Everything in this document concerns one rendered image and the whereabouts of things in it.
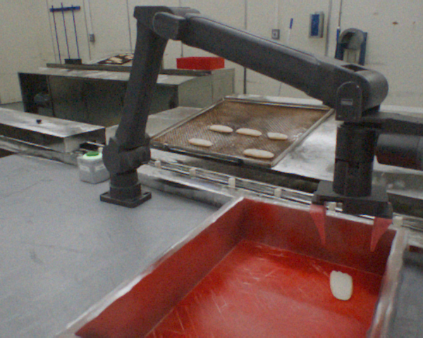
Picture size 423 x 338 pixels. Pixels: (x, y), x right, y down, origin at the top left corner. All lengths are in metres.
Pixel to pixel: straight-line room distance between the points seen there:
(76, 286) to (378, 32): 4.26
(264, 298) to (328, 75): 0.37
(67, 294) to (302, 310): 0.40
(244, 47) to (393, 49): 4.00
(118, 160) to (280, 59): 0.50
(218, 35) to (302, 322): 0.49
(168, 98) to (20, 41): 5.27
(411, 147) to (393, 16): 4.09
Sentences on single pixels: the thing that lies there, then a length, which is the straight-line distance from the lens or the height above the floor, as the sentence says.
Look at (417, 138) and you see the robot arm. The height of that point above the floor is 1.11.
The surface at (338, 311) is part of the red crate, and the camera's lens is 0.68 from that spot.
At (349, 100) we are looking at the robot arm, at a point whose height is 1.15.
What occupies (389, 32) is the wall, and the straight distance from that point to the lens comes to 4.63.
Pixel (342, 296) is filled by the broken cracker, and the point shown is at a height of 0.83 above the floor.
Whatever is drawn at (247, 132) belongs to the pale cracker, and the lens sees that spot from 1.32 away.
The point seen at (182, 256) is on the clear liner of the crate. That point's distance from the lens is 0.63.
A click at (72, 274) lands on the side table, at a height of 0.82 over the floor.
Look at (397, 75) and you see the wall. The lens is 4.63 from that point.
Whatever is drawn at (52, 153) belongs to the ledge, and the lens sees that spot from 1.51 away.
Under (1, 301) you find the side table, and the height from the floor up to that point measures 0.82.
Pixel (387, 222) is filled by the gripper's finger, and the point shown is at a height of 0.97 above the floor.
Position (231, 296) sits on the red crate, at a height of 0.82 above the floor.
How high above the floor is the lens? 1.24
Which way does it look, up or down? 19 degrees down
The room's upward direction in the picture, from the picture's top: 1 degrees counter-clockwise
